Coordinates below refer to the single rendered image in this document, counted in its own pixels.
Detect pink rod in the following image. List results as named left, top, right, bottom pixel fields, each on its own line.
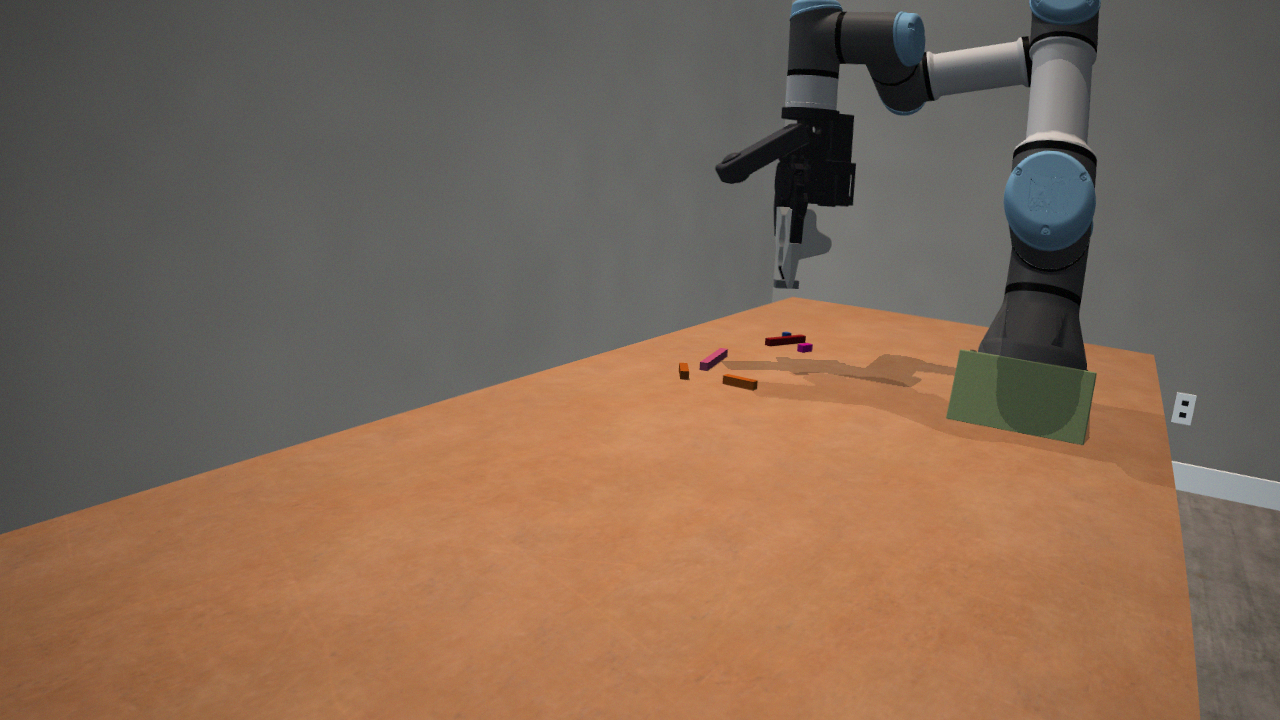
left=699, top=348, right=728, bottom=372

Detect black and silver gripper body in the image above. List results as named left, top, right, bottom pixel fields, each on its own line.
left=774, top=108, right=856, bottom=208

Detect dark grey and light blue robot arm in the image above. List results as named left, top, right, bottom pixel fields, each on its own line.
left=716, top=0, right=1101, bottom=369

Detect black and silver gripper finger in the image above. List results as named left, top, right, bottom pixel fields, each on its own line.
left=774, top=195, right=790, bottom=279
left=781, top=176, right=831, bottom=290

